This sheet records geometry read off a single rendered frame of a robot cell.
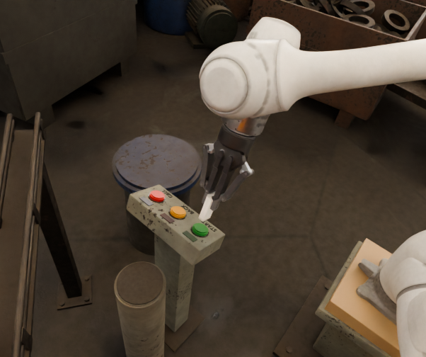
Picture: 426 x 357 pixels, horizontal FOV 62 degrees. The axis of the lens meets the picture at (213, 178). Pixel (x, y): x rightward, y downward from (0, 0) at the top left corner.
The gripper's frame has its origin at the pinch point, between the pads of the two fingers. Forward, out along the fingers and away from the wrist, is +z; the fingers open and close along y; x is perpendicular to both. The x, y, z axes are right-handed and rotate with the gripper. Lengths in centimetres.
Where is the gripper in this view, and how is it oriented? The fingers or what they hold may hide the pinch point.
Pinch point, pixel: (209, 206)
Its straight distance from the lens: 82.2
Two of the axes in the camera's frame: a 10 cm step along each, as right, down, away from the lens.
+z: -3.2, 8.3, 4.6
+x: 5.7, -2.1, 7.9
